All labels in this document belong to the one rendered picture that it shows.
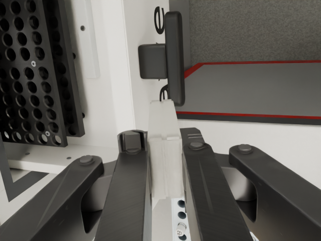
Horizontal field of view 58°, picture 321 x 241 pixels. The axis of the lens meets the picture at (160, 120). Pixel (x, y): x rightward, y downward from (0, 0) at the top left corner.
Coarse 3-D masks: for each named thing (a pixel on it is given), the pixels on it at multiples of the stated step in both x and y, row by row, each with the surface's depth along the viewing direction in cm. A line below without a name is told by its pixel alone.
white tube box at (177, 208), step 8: (176, 200) 41; (176, 208) 41; (184, 208) 41; (176, 216) 42; (184, 216) 42; (176, 224) 42; (184, 232) 42; (176, 240) 43; (184, 240) 43; (256, 240) 39
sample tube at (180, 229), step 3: (180, 225) 41; (183, 225) 41; (177, 228) 41; (180, 228) 41; (183, 228) 41; (177, 231) 41; (180, 231) 41; (183, 231) 41; (177, 234) 41; (180, 234) 41
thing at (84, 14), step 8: (80, 0) 30; (88, 0) 31; (80, 8) 31; (88, 8) 31; (80, 16) 31; (88, 16) 31; (80, 24) 31; (88, 24) 31; (80, 32) 31; (88, 32) 31; (80, 40) 32; (88, 40) 31; (88, 48) 32; (96, 48) 33; (88, 56) 32; (96, 56) 33; (88, 64) 32; (96, 64) 33; (88, 72) 33; (96, 72) 33
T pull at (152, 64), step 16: (176, 16) 21; (176, 32) 22; (144, 48) 23; (160, 48) 23; (176, 48) 22; (144, 64) 23; (160, 64) 23; (176, 64) 22; (176, 80) 23; (176, 96) 23
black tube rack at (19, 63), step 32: (0, 0) 27; (32, 0) 30; (0, 32) 29; (64, 32) 30; (0, 64) 30; (32, 64) 28; (64, 64) 31; (0, 96) 31; (32, 96) 30; (64, 96) 32; (0, 128) 33; (32, 128) 31
